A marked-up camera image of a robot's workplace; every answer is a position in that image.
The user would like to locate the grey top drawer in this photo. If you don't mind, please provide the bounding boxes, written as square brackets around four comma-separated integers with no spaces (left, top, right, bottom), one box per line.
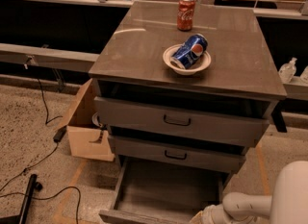
[94,97,269,147]

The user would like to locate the black floor cable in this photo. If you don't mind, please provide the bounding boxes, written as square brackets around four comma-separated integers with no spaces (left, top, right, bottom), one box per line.
[0,73,82,224]

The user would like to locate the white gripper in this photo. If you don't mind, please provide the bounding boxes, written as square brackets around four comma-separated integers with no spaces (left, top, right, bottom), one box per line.
[189,205,234,224]

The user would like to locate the grey bottom drawer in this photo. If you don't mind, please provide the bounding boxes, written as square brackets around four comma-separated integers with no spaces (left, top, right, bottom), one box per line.
[99,156,230,224]

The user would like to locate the grey drawer cabinet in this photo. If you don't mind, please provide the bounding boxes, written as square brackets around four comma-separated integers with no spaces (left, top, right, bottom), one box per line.
[88,0,288,187]

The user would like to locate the red cola can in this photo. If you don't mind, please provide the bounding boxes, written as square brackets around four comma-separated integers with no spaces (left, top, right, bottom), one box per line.
[177,0,195,31]

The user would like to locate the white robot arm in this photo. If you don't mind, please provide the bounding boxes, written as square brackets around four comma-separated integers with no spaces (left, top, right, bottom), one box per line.
[189,161,308,224]

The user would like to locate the blue pepsi can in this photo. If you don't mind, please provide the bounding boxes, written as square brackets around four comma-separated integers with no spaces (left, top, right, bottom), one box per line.
[171,34,208,69]

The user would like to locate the grey drawer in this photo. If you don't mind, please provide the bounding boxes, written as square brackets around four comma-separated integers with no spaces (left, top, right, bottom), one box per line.
[99,156,230,224]
[94,97,269,147]
[108,136,245,173]

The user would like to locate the white bowl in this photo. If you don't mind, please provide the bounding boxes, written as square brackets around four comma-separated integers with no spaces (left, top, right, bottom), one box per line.
[163,44,212,76]

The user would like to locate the grey middle drawer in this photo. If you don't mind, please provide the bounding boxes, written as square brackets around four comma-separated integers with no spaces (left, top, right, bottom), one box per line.
[108,136,245,173]

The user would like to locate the cardboard box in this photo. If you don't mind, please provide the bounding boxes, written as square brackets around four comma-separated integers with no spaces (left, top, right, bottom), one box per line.
[57,80,115,162]

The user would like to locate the black power adapter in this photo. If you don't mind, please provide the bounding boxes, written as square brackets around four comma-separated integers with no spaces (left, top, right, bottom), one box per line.
[53,127,66,143]

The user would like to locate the black stand base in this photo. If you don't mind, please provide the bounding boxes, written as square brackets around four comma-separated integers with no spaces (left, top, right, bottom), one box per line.
[0,174,42,224]

